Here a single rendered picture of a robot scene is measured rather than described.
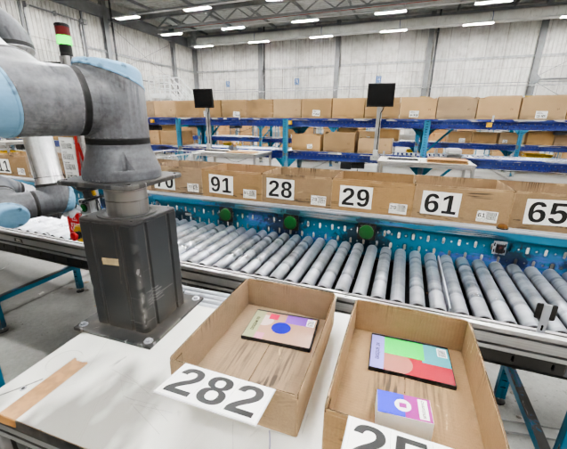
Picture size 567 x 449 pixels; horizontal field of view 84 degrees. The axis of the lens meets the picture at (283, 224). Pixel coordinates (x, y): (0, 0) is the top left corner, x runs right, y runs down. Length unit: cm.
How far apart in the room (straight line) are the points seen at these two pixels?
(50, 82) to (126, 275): 47
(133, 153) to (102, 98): 13
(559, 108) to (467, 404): 583
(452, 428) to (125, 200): 88
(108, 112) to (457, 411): 98
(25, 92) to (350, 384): 88
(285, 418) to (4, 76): 81
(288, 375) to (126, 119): 71
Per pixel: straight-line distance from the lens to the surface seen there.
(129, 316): 100
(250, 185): 179
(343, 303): 115
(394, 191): 160
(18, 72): 82
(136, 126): 88
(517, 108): 628
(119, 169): 86
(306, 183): 166
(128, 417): 80
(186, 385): 66
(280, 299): 100
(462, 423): 81
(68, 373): 96
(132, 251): 88
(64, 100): 82
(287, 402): 66
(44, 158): 135
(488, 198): 164
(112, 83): 87
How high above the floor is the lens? 132
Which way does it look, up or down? 18 degrees down
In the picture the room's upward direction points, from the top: 1 degrees clockwise
